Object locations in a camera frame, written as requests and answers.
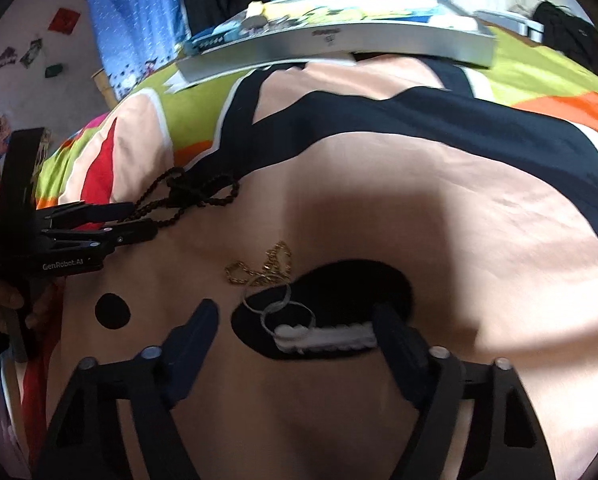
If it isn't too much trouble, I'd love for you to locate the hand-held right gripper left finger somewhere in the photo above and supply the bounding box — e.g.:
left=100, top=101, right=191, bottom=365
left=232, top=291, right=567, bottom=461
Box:
left=32, top=299, right=220, bottom=480

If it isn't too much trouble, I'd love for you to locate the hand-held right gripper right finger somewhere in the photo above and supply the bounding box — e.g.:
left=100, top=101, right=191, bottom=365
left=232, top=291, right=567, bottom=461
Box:
left=371, top=304, right=554, bottom=480

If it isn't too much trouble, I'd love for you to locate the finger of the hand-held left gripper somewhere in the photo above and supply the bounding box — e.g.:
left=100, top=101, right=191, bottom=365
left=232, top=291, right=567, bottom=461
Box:
left=36, top=201, right=136, bottom=232
left=42, top=218, right=160, bottom=257

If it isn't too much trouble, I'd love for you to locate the white beaded bracelet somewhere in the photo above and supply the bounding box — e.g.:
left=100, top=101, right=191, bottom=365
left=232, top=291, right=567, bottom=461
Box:
left=273, top=321, right=381, bottom=357

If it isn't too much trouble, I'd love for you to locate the thin silver bangle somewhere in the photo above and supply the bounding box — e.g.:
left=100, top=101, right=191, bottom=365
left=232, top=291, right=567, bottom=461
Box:
left=243, top=277, right=293, bottom=314
left=261, top=302, right=317, bottom=334

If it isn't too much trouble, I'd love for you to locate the dark bead necklace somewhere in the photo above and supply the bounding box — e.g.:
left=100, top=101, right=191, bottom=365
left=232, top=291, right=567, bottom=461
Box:
left=128, top=166, right=241, bottom=232

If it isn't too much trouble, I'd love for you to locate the gold chain necklace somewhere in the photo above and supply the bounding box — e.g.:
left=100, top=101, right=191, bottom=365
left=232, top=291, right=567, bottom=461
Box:
left=224, top=241, right=296, bottom=287

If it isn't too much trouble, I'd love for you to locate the blue wristwatch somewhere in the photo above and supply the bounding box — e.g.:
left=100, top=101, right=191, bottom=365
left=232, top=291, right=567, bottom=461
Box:
left=183, top=14, right=253, bottom=56

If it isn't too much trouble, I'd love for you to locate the grey tray with cartoon picture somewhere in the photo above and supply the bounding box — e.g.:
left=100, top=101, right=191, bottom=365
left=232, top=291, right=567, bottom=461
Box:
left=181, top=0, right=497, bottom=70

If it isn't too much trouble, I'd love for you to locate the small wooden cabinet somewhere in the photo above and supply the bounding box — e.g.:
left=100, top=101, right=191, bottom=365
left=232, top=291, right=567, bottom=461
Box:
left=92, top=67, right=121, bottom=109

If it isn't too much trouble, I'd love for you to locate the colourful printed blanket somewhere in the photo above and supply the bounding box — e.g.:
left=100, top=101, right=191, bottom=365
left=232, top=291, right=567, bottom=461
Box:
left=29, top=25, right=598, bottom=480

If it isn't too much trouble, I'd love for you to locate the blue dotted fabric wardrobe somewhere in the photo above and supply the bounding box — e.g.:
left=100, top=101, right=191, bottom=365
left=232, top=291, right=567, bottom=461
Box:
left=82, top=0, right=447, bottom=107

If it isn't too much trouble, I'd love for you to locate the black clothes pile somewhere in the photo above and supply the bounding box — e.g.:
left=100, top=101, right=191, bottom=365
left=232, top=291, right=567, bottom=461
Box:
left=533, top=0, right=598, bottom=78

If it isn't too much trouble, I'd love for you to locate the red paper wall decoration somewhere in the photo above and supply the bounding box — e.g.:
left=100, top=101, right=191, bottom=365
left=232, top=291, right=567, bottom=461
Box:
left=48, top=7, right=81, bottom=35

